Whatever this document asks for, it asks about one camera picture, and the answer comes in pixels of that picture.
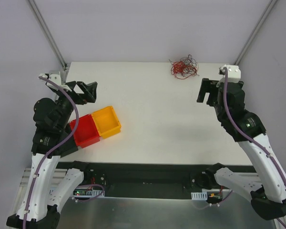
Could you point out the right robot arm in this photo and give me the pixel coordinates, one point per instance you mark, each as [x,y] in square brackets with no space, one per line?
[267,198]

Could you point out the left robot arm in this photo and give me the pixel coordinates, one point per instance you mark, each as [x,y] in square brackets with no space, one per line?
[53,139]

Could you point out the red plastic bin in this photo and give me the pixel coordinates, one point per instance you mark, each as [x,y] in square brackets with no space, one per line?
[86,132]

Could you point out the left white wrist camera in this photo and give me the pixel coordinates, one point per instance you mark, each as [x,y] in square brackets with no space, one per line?
[55,77]

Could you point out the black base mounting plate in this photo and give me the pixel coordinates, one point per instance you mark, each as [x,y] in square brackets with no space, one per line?
[157,181]

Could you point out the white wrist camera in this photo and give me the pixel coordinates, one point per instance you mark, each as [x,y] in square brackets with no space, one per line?
[55,77]
[231,72]

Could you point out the aluminium frame post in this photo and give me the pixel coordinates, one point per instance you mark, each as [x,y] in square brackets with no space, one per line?
[264,16]
[47,33]

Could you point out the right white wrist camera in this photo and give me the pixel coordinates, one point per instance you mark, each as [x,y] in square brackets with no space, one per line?
[231,72]

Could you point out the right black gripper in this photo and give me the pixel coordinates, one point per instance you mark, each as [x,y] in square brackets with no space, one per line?
[212,93]

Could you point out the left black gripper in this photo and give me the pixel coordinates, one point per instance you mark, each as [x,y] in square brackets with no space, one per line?
[74,94]

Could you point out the yellow plastic bin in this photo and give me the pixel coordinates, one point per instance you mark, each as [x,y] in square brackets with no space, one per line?
[107,122]

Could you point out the left aluminium frame post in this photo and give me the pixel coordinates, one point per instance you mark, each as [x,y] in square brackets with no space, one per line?
[47,33]

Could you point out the right aluminium frame post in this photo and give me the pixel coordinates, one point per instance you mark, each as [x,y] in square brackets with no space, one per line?
[264,16]

